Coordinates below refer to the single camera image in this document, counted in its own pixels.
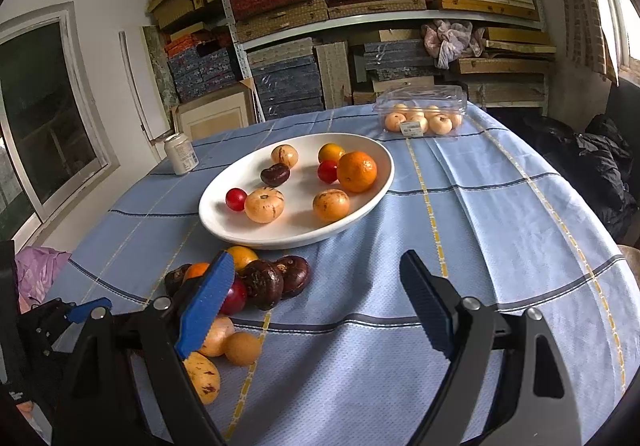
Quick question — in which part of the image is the white tin can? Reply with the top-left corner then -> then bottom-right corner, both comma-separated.
164,132 -> 198,175

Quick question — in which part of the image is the white window frame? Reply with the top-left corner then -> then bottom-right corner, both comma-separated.
1,2 -> 119,248

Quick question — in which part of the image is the dark red plum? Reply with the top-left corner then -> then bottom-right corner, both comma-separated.
219,277 -> 247,316

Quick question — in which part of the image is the peach striped tomato in plate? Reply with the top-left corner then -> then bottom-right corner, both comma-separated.
244,187 -> 285,224

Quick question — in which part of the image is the peach apple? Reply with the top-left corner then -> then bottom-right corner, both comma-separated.
312,188 -> 350,223

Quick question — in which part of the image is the small tan round fruit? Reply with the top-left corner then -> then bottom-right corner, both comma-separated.
224,333 -> 262,367

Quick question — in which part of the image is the pink crumpled cloth on shelf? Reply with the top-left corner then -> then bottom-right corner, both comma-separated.
421,20 -> 485,70

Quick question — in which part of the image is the small yellow tomato in plate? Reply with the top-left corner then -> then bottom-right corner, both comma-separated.
318,143 -> 345,163

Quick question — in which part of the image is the large orange in plate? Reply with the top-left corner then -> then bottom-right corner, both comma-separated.
336,151 -> 378,194

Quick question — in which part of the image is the spotted yellow fruit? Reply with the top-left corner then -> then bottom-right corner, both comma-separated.
183,352 -> 221,405

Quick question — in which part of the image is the small dark chestnut fruit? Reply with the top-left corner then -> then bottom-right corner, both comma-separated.
260,162 -> 291,188

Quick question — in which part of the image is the dark brown fruit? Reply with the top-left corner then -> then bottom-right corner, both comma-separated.
240,260 -> 283,311
273,255 -> 311,298

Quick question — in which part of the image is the white oval plate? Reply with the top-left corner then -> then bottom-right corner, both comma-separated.
198,132 -> 395,250

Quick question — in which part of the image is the yellow orange fruit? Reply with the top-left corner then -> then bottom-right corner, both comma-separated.
226,246 -> 258,273

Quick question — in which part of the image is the blue checked tablecloth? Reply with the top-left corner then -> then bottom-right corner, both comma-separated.
49,106 -> 639,445

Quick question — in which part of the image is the red cherry tomato by orange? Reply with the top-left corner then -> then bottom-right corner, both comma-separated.
317,159 -> 337,184

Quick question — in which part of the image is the black jacket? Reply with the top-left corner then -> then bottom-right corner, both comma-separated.
514,114 -> 639,240

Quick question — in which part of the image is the purple cloth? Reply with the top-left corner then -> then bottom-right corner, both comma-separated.
15,247 -> 70,313

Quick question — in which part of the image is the metal storage shelf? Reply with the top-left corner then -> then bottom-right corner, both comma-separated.
207,0 -> 551,123

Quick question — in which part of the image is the tan round fruit in plate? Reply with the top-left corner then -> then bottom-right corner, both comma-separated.
271,144 -> 299,169

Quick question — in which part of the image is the small red cherry tomato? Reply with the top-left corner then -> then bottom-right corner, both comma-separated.
224,187 -> 247,212

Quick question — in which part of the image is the framed picture leaning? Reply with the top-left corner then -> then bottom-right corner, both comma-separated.
172,84 -> 256,141

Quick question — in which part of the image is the pale yellow fruit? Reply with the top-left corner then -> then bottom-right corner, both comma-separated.
198,315 -> 235,357

